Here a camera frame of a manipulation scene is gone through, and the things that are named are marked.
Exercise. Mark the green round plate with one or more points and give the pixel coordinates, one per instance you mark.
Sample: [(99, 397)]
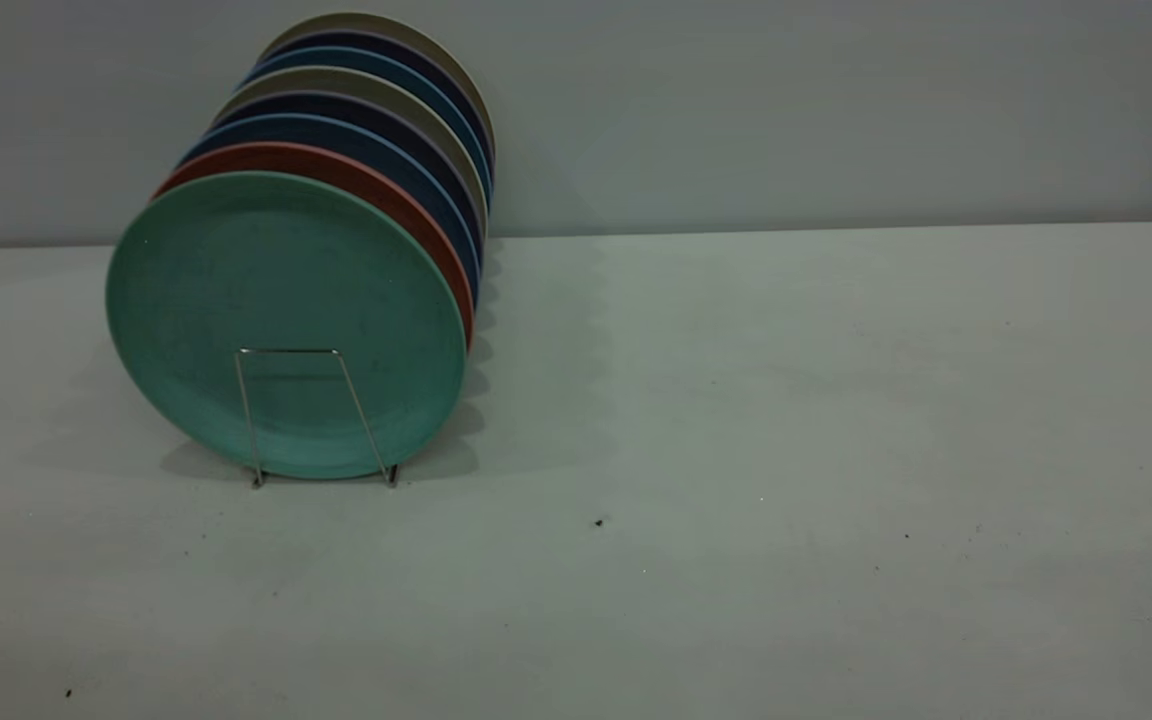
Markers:
[(266, 290)]

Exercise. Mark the pink round plate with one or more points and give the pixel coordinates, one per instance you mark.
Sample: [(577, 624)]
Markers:
[(356, 172)]

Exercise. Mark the dark navy round plate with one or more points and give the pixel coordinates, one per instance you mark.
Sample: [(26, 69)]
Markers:
[(356, 105), (378, 40)]

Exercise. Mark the beige round plate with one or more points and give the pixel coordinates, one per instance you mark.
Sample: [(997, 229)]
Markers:
[(336, 79), (366, 20)]

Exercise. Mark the teal blue round plate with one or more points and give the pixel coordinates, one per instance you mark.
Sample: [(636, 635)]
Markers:
[(356, 57)]

